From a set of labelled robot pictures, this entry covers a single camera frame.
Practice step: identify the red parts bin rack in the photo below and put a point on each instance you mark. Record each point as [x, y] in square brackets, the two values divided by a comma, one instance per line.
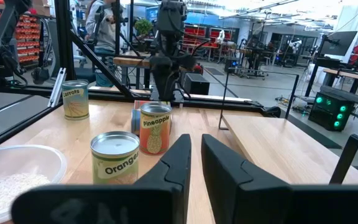
[28, 37]

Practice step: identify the wooden work table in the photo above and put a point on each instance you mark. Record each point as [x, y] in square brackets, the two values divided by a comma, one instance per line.
[129, 61]

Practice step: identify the green potted plant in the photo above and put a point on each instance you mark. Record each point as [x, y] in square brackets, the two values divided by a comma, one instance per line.
[143, 26]

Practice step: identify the silver aluminium bar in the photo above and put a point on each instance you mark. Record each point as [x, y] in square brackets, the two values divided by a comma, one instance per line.
[56, 90]

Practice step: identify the wooden desk black legs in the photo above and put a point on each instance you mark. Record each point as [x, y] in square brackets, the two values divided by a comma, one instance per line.
[353, 75]

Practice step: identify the oranges food can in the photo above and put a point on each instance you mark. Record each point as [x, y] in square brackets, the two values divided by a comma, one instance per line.
[113, 165]

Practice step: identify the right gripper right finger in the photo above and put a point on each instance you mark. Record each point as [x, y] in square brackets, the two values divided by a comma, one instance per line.
[244, 193]

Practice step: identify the pineapple food can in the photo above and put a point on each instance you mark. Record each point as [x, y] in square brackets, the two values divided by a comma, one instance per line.
[154, 133]

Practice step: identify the red storage shelving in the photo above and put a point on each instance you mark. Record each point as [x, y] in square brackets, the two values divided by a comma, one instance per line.
[197, 31]

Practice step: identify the carrots food can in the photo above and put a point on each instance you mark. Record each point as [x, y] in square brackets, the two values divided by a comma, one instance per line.
[75, 102]

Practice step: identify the black aluminium rig frame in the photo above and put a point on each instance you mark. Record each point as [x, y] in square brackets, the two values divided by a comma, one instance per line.
[64, 37]

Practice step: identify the person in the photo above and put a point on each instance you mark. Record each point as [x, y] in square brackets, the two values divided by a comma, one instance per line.
[104, 31]

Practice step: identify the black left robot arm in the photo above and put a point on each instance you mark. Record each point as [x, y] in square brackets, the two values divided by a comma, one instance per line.
[171, 15]

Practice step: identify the black computer monitor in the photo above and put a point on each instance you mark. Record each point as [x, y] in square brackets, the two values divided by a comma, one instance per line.
[337, 43]

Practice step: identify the black speaker box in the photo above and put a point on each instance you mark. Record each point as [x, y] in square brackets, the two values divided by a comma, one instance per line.
[196, 84]

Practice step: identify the peaches food can blue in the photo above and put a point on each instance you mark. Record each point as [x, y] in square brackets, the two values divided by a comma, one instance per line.
[135, 119]

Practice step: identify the white rice grains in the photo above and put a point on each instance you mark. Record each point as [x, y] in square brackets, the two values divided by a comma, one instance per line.
[5, 193]

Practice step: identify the translucent plastic bowl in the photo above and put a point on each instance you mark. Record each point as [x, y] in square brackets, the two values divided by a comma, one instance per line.
[26, 161]

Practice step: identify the wooden shelf black metal legs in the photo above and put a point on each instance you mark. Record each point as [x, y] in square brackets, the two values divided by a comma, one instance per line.
[291, 149]

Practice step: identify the black computer tower green lights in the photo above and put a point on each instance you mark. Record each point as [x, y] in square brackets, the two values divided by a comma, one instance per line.
[328, 109]

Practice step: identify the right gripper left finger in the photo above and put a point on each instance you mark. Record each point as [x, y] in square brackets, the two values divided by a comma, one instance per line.
[166, 193]

